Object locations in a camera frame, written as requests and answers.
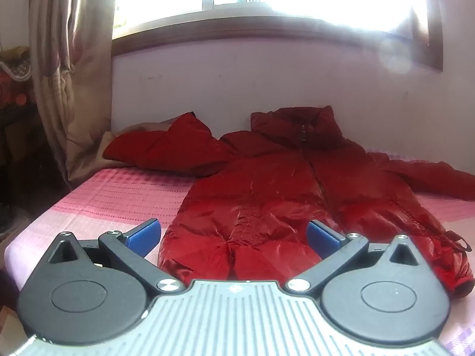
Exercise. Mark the beige curtain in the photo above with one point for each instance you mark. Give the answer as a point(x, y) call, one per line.
point(74, 81)

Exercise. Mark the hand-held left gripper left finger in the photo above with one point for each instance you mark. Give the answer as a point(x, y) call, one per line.
point(143, 236)

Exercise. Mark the red puffer jacket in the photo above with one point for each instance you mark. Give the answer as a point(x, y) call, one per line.
point(259, 193)

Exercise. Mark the patterned lace-edged cloth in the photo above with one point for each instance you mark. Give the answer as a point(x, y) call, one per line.
point(15, 63)

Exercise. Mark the brown satin pillow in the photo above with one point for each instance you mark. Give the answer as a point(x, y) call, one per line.
point(108, 146)

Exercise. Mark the dark wooden cabinet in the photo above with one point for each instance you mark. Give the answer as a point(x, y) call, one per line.
point(18, 137)

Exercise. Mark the pink checked bed sheet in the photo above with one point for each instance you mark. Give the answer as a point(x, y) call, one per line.
point(111, 200)

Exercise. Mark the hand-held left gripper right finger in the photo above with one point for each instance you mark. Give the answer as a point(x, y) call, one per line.
point(322, 238)

